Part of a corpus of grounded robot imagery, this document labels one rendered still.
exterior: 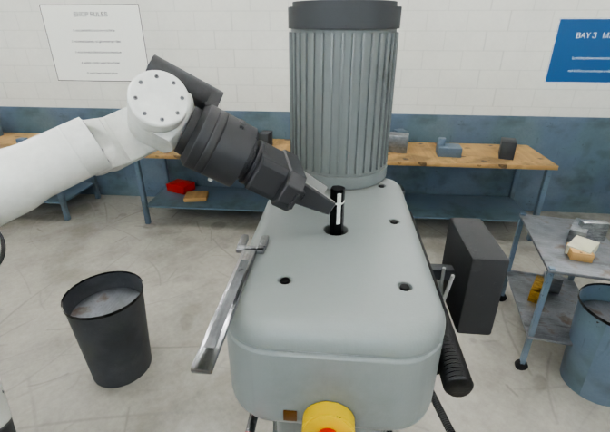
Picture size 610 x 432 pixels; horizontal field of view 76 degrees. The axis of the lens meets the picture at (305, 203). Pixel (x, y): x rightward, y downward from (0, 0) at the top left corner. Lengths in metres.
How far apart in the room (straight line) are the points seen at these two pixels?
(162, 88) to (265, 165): 0.15
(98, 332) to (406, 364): 2.41
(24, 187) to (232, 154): 0.22
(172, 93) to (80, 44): 5.19
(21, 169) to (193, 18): 4.59
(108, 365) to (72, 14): 4.05
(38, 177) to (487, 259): 0.80
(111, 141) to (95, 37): 5.01
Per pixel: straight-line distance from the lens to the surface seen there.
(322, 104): 0.70
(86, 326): 2.72
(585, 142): 5.66
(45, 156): 0.49
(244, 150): 0.50
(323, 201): 0.54
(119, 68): 5.45
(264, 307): 0.45
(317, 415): 0.49
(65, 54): 5.78
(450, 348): 0.55
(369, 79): 0.70
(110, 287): 3.08
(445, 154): 4.43
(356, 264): 0.52
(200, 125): 0.49
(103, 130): 0.55
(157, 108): 0.47
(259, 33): 4.82
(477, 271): 0.93
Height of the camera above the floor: 2.18
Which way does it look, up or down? 25 degrees down
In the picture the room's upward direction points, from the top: straight up
